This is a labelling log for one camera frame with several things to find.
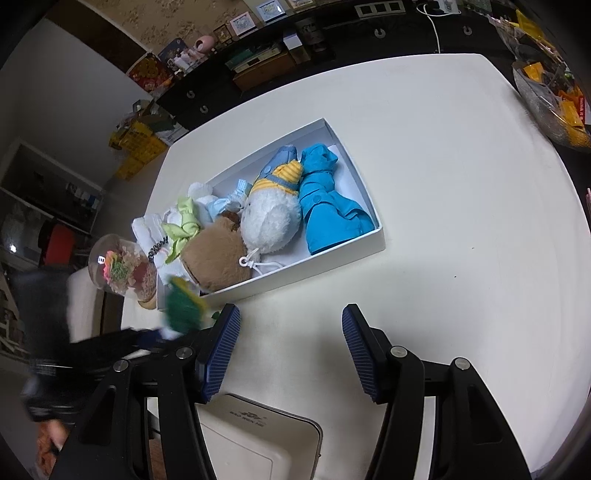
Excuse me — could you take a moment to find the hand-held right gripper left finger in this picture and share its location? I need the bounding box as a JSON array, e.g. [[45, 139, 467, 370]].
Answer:
[[48, 303, 242, 480]]

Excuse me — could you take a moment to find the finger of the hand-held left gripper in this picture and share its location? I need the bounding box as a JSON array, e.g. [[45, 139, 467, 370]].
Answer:
[[74, 325, 178, 361]]

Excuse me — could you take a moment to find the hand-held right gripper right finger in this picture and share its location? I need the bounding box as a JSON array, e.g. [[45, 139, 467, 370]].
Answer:
[[342, 303, 532, 480]]

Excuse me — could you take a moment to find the green yellow knit scarf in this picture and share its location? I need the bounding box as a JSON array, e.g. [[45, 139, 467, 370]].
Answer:
[[164, 276, 211, 341]]

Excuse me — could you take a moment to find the brown plush bear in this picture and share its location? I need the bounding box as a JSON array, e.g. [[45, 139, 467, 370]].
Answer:
[[180, 215, 254, 292]]

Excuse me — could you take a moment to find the white cardboard box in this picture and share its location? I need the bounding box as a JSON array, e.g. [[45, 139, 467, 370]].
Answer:
[[156, 117, 386, 311]]

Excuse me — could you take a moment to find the white towel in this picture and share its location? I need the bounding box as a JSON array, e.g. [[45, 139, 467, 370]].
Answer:
[[131, 210, 185, 282]]

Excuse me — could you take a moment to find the light green cloth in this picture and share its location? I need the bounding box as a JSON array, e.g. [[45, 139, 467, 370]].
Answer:
[[161, 196, 204, 264]]

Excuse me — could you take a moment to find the blue doll coat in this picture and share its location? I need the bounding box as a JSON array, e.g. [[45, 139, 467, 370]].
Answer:
[[298, 144, 375, 256]]

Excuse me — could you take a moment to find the white plush with yellow scarf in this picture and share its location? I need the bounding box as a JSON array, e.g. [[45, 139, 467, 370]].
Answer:
[[238, 145, 305, 278]]

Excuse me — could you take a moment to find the person's left hand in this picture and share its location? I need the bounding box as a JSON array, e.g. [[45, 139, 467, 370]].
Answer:
[[37, 419, 71, 462]]

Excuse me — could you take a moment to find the white cushioned chair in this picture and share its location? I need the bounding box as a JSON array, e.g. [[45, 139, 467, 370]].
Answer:
[[65, 265, 125, 342]]

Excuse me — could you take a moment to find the glass dome with rose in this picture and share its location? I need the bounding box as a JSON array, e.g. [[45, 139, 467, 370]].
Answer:
[[89, 234, 160, 309]]

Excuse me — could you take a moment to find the red board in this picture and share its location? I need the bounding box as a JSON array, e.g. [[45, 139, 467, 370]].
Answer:
[[46, 226, 77, 266]]

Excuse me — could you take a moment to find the white open shelf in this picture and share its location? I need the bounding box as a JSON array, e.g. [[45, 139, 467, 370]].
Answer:
[[0, 138, 105, 241]]

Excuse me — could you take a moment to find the yellow plastic crate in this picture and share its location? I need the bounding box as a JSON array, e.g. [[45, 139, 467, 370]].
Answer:
[[109, 122, 153, 148], [134, 138, 168, 161], [115, 157, 148, 181]]

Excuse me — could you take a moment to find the red patterned poster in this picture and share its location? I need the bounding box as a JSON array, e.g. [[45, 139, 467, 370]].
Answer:
[[127, 53, 175, 90]]

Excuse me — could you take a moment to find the brown flat box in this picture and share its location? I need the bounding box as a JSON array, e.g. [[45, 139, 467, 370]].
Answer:
[[232, 53, 296, 90]]

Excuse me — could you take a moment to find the blue picture box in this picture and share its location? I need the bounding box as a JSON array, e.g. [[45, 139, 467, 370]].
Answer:
[[158, 38, 195, 70]]

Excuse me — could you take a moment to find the stack of green books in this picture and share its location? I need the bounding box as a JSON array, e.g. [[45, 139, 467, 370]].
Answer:
[[226, 41, 282, 72]]

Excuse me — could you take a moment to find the glass bowl of snacks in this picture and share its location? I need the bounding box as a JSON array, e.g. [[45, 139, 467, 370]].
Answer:
[[512, 9, 591, 151]]

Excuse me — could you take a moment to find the black long cabinet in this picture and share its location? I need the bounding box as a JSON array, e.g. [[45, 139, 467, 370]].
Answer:
[[157, 0, 532, 134]]

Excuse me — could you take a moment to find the white power cable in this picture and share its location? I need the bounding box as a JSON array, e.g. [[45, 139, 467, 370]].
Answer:
[[418, 2, 441, 54]]

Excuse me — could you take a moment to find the grey wall socket panel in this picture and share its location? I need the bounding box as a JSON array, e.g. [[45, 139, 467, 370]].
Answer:
[[355, 1, 407, 18]]

